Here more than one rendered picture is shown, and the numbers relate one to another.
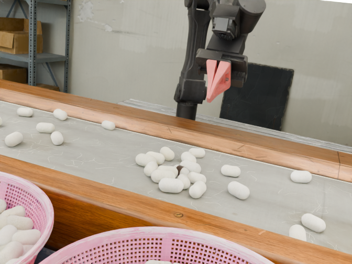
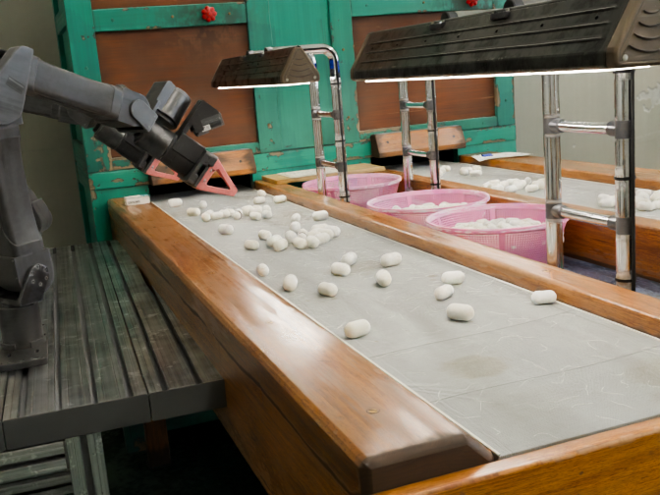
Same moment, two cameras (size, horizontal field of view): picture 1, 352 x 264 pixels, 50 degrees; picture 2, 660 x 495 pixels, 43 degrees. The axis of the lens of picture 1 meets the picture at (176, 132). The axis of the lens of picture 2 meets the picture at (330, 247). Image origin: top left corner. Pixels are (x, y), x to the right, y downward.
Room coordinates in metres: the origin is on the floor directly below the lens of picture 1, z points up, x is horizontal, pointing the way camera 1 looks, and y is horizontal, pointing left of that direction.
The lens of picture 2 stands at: (1.51, 1.28, 1.06)
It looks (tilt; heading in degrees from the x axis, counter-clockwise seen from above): 12 degrees down; 233
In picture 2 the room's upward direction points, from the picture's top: 5 degrees counter-clockwise
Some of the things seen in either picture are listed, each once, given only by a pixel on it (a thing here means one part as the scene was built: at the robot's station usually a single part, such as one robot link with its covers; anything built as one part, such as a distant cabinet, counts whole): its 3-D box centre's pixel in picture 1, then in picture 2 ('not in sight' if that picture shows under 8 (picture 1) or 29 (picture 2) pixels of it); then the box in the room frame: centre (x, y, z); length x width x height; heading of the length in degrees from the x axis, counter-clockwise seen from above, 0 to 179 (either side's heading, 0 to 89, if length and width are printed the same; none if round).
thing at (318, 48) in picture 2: not in sight; (297, 143); (0.35, -0.33, 0.90); 0.20 x 0.19 x 0.45; 72
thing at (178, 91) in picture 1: (190, 94); (19, 283); (1.13, -0.03, 0.77); 0.09 x 0.06 x 0.06; 104
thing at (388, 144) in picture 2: not in sight; (418, 140); (-0.30, -0.59, 0.83); 0.30 x 0.06 x 0.07; 162
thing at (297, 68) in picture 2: not in sight; (256, 69); (0.43, -0.36, 1.08); 0.62 x 0.08 x 0.07; 72
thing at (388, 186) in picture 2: not in sight; (353, 197); (0.11, -0.44, 0.72); 0.27 x 0.27 x 0.10
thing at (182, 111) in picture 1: (186, 113); (21, 325); (1.14, -0.02, 0.71); 0.20 x 0.07 x 0.08; 70
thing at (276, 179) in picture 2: not in sight; (323, 173); (0.04, -0.65, 0.77); 0.33 x 0.15 x 0.01; 162
